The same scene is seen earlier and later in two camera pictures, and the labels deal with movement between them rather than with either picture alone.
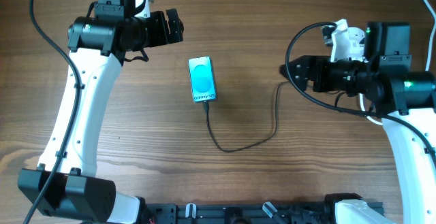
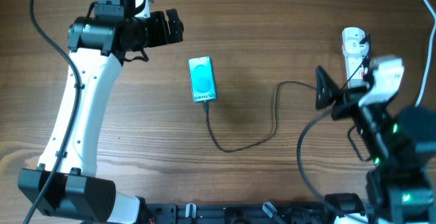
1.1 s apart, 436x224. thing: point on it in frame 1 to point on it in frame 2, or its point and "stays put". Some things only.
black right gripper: x=321 y=63 to x=328 y=92
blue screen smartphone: x=202 y=79 stays put
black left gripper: x=161 y=37 stays put
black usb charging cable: x=268 y=139 stays put
